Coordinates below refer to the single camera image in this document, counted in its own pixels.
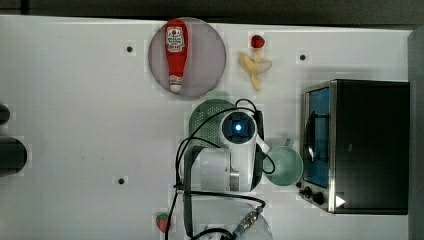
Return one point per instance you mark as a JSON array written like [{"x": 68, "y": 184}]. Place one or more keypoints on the black cylinder holder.
[
  {"x": 13, "y": 156},
  {"x": 4, "y": 114}
]

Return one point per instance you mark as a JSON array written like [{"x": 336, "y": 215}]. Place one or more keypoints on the peeled banana toy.
[{"x": 254, "y": 66}]

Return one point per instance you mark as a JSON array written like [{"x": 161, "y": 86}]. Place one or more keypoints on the red ketchup bottle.
[{"x": 176, "y": 47}]

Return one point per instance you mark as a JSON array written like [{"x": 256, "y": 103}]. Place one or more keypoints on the black cylinder holder lower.
[{"x": 13, "y": 156}]

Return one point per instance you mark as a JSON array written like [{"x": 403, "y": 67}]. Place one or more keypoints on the strawberry toy near banana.
[{"x": 257, "y": 42}]

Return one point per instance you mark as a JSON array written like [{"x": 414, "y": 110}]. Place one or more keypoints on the black toaster oven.
[{"x": 355, "y": 147}]

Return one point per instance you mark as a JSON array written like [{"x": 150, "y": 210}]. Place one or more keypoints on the black cylinder holder upper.
[{"x": 4, "y": 114}]

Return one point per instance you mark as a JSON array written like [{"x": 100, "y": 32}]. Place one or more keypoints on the green strainer bowl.
[{"x": 208, "y": 115}]

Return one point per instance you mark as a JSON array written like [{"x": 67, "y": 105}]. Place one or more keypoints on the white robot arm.
[{"x": 216, "y": 179}]

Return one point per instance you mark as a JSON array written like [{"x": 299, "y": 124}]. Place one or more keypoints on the strawberry toy near bowl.
[{"x": 162, "y": 222}]

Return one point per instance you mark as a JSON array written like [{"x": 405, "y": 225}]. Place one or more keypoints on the grey round plate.
[{"x": 206, "y": 60}]

